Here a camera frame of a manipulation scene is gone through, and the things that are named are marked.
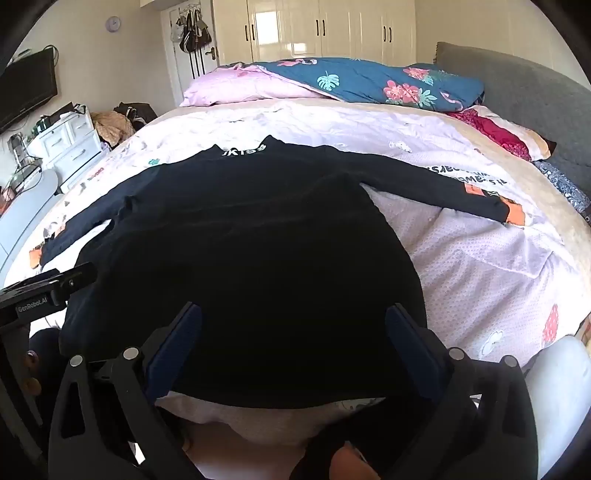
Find blue floral quilt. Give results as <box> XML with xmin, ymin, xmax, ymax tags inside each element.
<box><xmin>180</xmin><ymin>58</ymin><xmax>485</xmax><ymax>112</ymax></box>

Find lilac printed blanket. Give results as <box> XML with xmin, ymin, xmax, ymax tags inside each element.
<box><xmin>4</xmin><ymin>99</ymin><xmax>580</xmax><ymax>446</ymax></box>

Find hanging handbags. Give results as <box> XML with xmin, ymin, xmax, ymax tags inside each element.
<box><xmin>170</xmin><ymin>7</ymin><xmax>213</xmax><ymax>77</ymax></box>

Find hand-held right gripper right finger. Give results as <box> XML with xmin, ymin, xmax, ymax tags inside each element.
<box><xmin>385</xmin><ymin>304</ymin><xmax>539</xmax><ymax>480</ymax></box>

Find tan clothes pile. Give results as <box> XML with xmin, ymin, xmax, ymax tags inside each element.
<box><xmin>90</xmin><ymin>111</ymin><xmax>137</xmax><ymax>148</ymax></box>

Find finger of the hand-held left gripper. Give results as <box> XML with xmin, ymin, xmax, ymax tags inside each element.
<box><xmin>46</xmin><ymin>262</ymin><xmax>99</xmax><ymax>301</ymax></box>

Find black long-sleeve sweater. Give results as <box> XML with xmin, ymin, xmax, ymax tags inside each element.
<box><xmin>30</xmin><ymin>136</ymin><xmax>527</xmax><ymax>411</ymax></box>

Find grey round table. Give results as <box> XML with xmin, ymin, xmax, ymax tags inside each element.
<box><xmin>0</xmin><ymin>168</ymin><xmax>61</xmax><ymax>273</ymax></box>

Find dark bag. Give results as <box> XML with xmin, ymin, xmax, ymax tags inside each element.
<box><xmin>115</xmin><ymin>102</ymin><xmax>158</xmax><ymax>132</ymax></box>

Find grey padded headboard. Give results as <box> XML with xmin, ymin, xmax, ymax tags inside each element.
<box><xmin>434</xmin><ymin>41</ymin><xmax>591</xmax><ymax>185</ymax></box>

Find person's left hand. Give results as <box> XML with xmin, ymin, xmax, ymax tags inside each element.
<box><xmin>24</xmin><ymin>348</ymin><xmax>43</xmax><ymax>393</ymax></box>

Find black wall television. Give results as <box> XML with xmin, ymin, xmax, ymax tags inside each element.
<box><xmin>0</xmin><ymin>48</ymin><xmax>58</xmax><ymax>132</ymax></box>

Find white room door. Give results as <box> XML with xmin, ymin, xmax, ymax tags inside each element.
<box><xmin>161</xmin><ymin>4</ymin><xmax>220</xmax><ymax>107</ymax></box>

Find glossy white wardrobe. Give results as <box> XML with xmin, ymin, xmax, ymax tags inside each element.
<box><xmin>212</xmin><ymin>0</ymin><xmax>419</xmax><ymax>68</ymax></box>

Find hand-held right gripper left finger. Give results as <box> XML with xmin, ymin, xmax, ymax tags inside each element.
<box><xmin>48</xmin><ymin>302</ymin><xmax>204</xmax><ymax>480</ymax></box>

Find white drawer cabinet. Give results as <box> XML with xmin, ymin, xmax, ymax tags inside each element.
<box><xmin>28</xmin><ymin>108</ymin><xmax>105</xmax><ymax>192</ymax></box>

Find blue white patterned pillow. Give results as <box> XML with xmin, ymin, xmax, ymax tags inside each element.
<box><xmin>531</xmin><ymin>159</ymin><xmax>591</xmax><ymax>213</ymax></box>

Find red floral pillow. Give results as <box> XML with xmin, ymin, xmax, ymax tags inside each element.
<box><xmin>445</xmin><ymin>105</ymin><xmax>557</xmax><ymax>162</ymax></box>

